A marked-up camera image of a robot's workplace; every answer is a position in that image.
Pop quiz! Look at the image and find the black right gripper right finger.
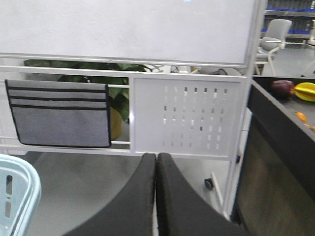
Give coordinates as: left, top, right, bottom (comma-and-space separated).
156, 153, 249, 236

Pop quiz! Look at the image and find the grey fabric hanging pocket organizer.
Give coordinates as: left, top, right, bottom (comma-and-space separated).
5, 80, 111, 148

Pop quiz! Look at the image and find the yellow toy starfruit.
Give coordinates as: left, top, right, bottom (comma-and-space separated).
290, 82, 315, 102

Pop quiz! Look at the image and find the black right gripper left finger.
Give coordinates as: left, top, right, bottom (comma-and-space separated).
66, 153, 156, 236

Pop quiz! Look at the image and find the green potted plant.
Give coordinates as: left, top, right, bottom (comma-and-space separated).
24, 59, 161, 140

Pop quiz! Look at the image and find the grey office chair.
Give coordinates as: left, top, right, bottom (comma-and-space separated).
254, 19, 292, 75

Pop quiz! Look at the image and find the light blue plastic basket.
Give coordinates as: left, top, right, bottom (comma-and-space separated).
0, 154, 41, 236

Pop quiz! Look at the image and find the white mobile whiteboard stand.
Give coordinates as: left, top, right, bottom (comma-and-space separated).
0, 0, 266, 216

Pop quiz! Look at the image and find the purple toy fruit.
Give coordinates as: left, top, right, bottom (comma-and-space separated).
270, 80, 295, 98

